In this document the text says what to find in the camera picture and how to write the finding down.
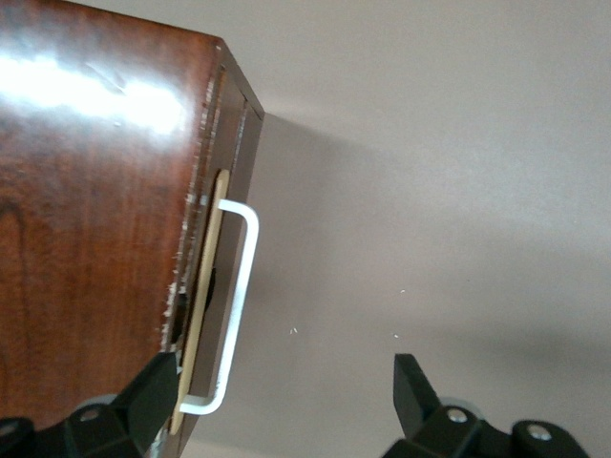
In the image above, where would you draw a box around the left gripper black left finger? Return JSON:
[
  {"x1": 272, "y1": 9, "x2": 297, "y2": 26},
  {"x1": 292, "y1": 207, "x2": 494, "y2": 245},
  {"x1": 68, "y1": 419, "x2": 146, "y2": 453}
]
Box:
[{"x1": 0, "y1": 351, "x2": 180, "y2": 458}]

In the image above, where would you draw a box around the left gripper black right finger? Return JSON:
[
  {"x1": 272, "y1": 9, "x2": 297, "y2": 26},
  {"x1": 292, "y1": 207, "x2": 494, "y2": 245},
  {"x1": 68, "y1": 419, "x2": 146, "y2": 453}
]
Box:
[{"x1": 381, "y1": 352, "x2": 586, "y2": 458}]

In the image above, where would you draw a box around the dark brown wooden cabinet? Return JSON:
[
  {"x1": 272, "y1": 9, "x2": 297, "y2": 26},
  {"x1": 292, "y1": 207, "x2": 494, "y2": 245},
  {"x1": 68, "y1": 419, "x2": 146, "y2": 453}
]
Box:
[{"x1": 0, "y1": 0, "x2": 266, "y2": 458}]

